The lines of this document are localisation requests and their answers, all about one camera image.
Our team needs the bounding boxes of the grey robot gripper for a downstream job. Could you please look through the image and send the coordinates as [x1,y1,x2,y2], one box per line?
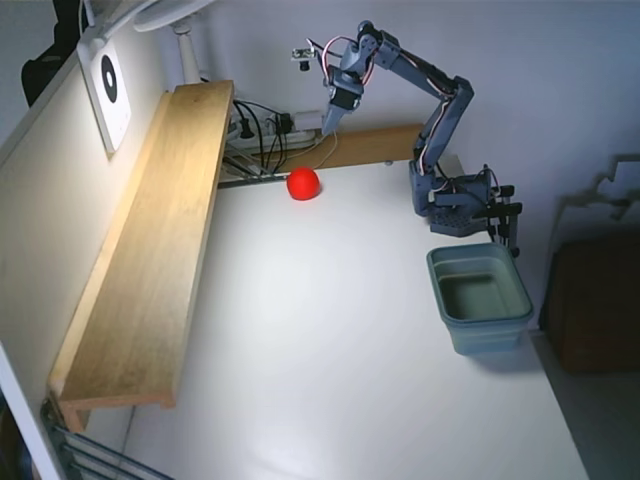
[321,39,375,136]

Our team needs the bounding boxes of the red ball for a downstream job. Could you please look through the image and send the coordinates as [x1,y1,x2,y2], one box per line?
[285,167,322,202]

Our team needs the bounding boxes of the grey five-joint robot arm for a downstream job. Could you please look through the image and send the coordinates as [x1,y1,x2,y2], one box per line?
[344,19,489,221]

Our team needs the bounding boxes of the grey perforated robot base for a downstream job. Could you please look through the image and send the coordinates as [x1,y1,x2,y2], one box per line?
[428,167,494,236]

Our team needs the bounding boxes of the grey plastic container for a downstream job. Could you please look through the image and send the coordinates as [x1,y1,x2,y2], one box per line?
[425,243,535,357]

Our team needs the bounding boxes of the white power strip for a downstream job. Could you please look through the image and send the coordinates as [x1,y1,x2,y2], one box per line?
[227,127,321,151]

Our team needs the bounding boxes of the brown wooden board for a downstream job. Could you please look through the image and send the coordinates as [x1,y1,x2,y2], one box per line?
[272,123,426,174]

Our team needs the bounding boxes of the black power plug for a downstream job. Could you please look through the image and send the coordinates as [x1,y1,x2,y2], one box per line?
[238,102,254,142]

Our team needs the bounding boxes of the white desk lamp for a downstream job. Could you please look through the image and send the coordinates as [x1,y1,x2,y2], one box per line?
[82,0,216,84]

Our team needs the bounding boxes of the black table clamp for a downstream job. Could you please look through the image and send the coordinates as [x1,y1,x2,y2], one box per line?
[492,201,524,259]
[487,183,516,236]

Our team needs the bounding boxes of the white device with black circle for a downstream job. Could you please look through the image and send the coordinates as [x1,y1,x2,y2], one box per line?
[76,37,134,154]

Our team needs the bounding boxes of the long light wooden shelf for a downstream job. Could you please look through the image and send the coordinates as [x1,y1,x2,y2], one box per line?
[48,79,236,434]

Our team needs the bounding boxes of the dark brown cabinet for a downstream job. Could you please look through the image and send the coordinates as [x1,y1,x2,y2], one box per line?
[542,239,640,374]

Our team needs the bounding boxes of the thin white cable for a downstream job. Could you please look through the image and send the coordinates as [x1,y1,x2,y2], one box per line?
[314,130,339,171]

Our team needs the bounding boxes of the small wrist camera board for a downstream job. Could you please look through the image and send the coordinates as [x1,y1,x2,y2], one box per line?
[291,46,321,72]

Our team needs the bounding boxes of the black power cable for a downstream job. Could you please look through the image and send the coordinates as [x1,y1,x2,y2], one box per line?
[232,99,287,174]

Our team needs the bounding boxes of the grey metal bracket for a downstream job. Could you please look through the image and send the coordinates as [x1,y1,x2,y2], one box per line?
[217,172,294,190]

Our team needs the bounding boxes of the grey diagonal metal rail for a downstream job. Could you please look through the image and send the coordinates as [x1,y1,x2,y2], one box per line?
[219,149,274,177]

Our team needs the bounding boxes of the grey metal frame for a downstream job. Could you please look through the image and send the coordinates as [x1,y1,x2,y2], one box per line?
[39,397,174,480]

